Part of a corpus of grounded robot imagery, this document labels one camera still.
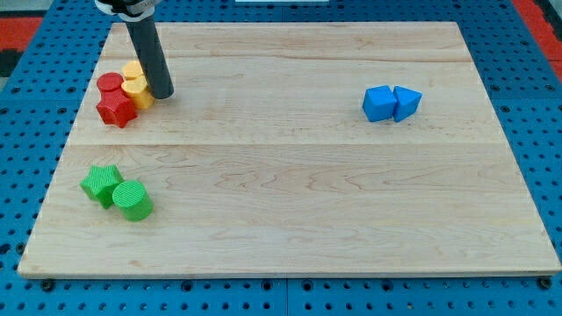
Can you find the green star block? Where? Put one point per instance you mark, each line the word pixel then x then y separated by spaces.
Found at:
pixel 100 183

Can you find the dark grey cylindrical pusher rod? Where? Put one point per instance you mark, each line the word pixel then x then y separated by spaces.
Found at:
pixel 148 48

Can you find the red cylinder block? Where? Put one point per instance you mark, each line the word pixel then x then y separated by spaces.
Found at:
pixel 109 82

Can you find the blue triangle block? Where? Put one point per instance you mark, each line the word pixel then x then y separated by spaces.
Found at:
pixel 407 102

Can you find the yellow cylinder block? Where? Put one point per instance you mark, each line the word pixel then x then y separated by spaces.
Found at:
pixel 132 70

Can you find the light wooden board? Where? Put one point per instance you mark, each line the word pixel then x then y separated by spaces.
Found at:
pixel 263 164

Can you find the red star block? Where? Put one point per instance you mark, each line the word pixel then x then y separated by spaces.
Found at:
pixel 115 108

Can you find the yellow hexagon block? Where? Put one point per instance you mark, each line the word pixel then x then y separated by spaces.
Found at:
pixel 138 91

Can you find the blue cube block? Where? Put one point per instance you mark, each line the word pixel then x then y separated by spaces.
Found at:
pixel 379 103

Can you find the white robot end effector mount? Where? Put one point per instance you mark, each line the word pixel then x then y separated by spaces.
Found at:
pixel 127 10

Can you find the green cylinder block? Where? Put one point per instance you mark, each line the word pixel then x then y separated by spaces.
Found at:
pixel 133 201

